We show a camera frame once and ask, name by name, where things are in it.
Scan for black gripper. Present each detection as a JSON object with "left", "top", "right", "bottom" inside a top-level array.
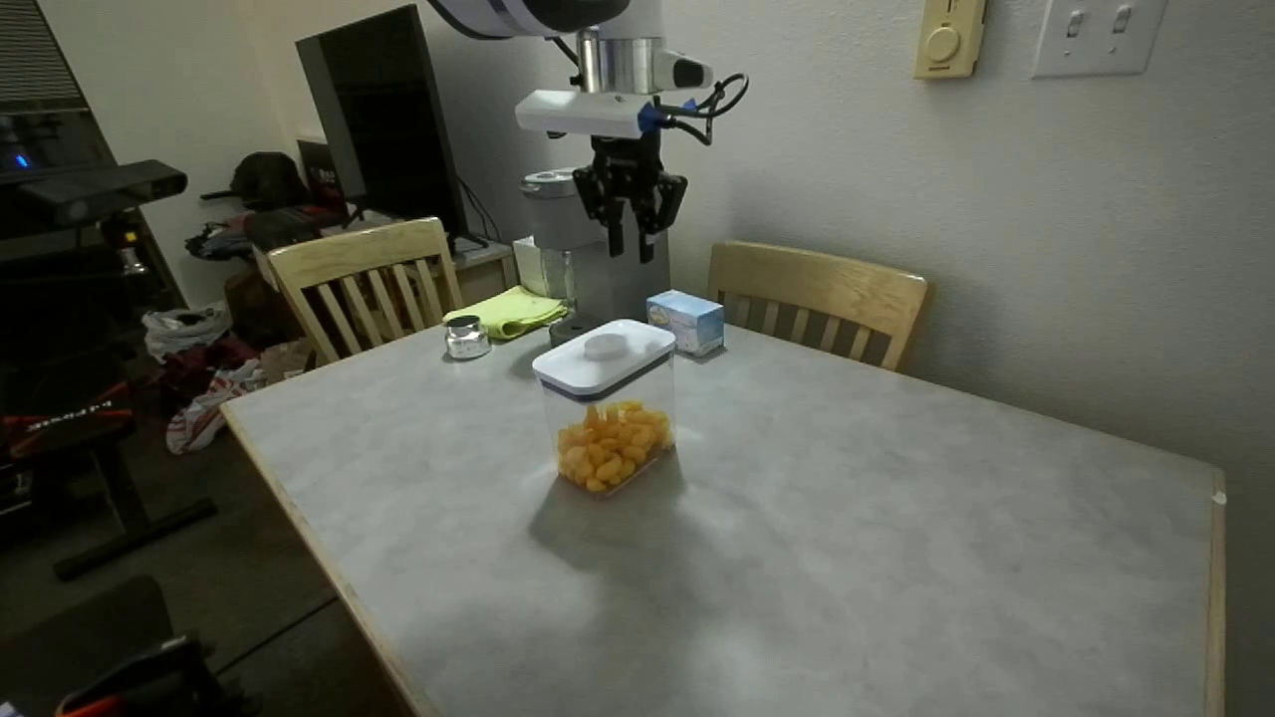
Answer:
[{"left": 570, "top": 132, "right": 692, "bottom": 266}]

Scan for white rectangular plastic tray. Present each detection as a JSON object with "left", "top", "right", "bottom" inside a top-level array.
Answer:
[{"left": 532, "top": 314, "right": 682, "bottom": 400}]

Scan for white bottle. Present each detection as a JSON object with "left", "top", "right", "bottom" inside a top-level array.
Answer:
[{"left": 510, "top": 229, "right": 558, "bottom": 297}]

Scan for blue white tissue box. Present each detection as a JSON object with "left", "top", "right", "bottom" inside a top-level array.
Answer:
[{"left": 640, "top": 286, "right": 728, "bottom": 361}]

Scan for green cloth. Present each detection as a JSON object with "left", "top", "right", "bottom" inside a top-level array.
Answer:
[{"left": 441, "top": 282, "right": 575, "bottom": 345}]

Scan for clear plastic container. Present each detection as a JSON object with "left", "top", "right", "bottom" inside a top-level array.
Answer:
[{"left": 537, "top": 355, "right": 682, "bottom": 503}]

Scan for wooden chair with slats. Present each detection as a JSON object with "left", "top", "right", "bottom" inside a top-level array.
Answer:
[
  {"left": 704, "top": 235, "right": 931, "bottom": 373},
  {"left": 259, "top": 212, "right": 472, "bottom": 371}
]

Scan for small metal cup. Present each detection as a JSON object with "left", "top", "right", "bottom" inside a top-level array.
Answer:
[{"left": 437, "top": 309, "right": 493, "bottom": 367}]

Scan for orange snack pieces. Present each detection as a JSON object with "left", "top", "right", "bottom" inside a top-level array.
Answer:
[{"left": 555, "top": 399, "right": 679, "bottom": 499}]

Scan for black flat monitor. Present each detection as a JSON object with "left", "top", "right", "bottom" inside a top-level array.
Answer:
[{"left": 291, "top": 0, "right": 472, "bottom": 248}]

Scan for beige thermostat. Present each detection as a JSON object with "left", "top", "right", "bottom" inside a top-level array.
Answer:
[{"left": 910, "top": 0, "right": 994, "bottom": 83}]

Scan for black bag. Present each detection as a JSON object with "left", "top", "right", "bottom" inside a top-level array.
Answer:
[{"left": 226, "top": 147, "right": 320, "bottom": 216}]

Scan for pile of clothes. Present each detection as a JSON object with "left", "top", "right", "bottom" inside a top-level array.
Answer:
[{"left": 136, "top": 297, "right": 324, "bottom": 458}]

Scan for black stand with foot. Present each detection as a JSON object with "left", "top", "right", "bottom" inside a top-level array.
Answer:
[{"left": 0, "top": 216, "right": 218, "bottom": 585}]

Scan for black device with blue light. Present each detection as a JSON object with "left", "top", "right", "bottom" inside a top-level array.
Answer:
[{"left": 0, "top": 99, "right": 112, "bottom": 189}]

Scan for red black tool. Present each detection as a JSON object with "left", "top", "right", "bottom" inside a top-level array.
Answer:
[{"left": 52, "top": 632, "right": 235, "bottom": 717}]

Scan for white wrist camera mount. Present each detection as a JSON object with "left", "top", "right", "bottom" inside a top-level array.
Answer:
[{"left": 510, "top": 57, "right": 719, "bottom": 142}]

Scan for white light switch plate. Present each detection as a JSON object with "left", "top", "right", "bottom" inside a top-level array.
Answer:
[{"left": 1030, "top": 0, "right": 1170, "bottom": 83}]

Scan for black depth camera bar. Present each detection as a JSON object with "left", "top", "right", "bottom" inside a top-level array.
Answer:
[{"left": 16, "top": 156, "right": 192, "bottom": 229}]

